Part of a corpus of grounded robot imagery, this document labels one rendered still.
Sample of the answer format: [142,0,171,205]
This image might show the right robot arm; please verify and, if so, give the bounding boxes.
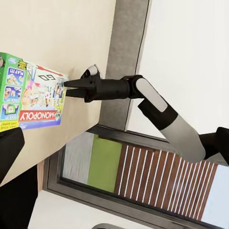
[64,64,225,163]

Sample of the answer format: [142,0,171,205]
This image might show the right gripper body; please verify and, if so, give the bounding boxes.
[84,75,118,103]

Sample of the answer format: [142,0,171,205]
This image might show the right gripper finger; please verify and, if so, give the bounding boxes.
[65,88,91,100]
[64,76,96,90]

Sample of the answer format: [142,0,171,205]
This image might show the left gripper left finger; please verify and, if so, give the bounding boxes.
[0,127,25,183]

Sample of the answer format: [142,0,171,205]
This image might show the board game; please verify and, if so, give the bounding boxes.
[0,52,69,132]

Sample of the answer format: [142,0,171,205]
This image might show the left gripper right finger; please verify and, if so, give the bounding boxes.
[214,126,229,165]

